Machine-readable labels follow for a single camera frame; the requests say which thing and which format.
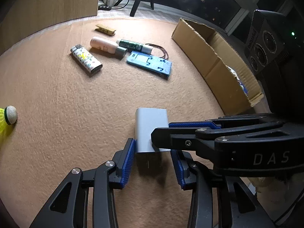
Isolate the cardboard box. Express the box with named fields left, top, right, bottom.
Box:
left=172, top=19, right=264, bottom=115

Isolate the wooden clothespin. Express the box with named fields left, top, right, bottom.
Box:
left=95, top=24, right=116, bottom=36

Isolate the black power strip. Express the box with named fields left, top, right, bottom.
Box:
left=98, top=5, right=112, bottom=11

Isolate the wooden cabinet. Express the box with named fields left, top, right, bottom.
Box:
left=1, top=0, right=98, bottom=52

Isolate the pink lip balm tube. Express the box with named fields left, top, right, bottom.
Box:
left=90, top=36, right=127, bottom=58

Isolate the black camera box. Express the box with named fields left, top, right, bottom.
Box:
left=244, top=9, right=294, bottom=76

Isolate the gloved right hand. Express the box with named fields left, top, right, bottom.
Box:
left=248, top=173, right=303, bottom=193

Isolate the white power adapter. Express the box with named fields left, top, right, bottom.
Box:
left=134, top=107, right=171, bottom=169

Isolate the white tissue pack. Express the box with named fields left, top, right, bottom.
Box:
left=227, top=66, right=248, bottom=96

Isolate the blue plastic plate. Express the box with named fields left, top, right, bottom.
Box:
left=127, top=51, right=172, bottom=79

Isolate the yellow shuttlecock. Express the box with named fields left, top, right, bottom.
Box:
left=0, top=105, right=18, bottom=145

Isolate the green white tube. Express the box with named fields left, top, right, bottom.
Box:
left=116, top=39, right=153, bottom=55

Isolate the patterned lighter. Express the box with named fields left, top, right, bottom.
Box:
left=70, top=44, right=103, bottom=75

